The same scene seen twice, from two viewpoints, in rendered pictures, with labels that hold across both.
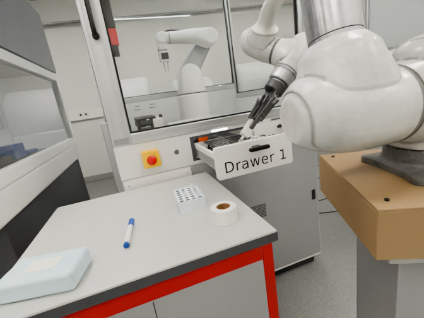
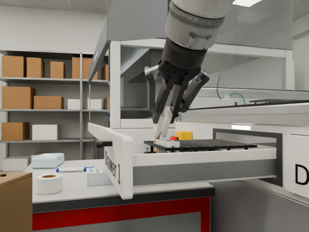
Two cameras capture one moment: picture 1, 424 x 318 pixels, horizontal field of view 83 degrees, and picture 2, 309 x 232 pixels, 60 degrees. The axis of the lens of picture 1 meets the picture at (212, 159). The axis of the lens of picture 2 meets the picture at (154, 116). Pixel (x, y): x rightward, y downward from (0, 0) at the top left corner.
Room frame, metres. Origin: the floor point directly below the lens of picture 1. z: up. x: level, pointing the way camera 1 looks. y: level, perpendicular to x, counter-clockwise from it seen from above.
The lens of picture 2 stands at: (0.88, -0.76, 0.96)
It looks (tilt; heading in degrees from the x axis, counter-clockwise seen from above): 0 degrees down; 89
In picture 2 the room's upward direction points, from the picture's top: straight up
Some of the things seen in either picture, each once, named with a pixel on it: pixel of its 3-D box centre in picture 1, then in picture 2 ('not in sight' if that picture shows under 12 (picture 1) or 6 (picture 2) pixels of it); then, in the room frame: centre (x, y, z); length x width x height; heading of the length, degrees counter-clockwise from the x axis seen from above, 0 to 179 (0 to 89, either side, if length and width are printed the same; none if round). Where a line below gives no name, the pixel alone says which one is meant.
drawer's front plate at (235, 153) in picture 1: (254, 155); (115, 157); (0.79, -0.15, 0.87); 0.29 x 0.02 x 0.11; 106
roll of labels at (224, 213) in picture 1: (224, 212); (48, 183); (0.59, -0.01, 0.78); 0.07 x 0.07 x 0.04
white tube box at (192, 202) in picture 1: (188, 198); (106, 175); (0.73, 0.09, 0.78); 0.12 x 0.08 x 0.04; 14
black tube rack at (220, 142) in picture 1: (231, 147); (196, 155); (0.99, -0.09, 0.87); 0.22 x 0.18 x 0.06; 16
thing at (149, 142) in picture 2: not in sight; (157, 145); (0.89, -0.12, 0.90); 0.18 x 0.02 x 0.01; 106
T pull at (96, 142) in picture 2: (257, 147); (103, 143); (0.77, -0.16, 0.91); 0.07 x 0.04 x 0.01; 106
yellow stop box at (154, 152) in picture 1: (151, 158); (182, 140); (0.99, 0.25, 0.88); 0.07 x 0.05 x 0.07; 106
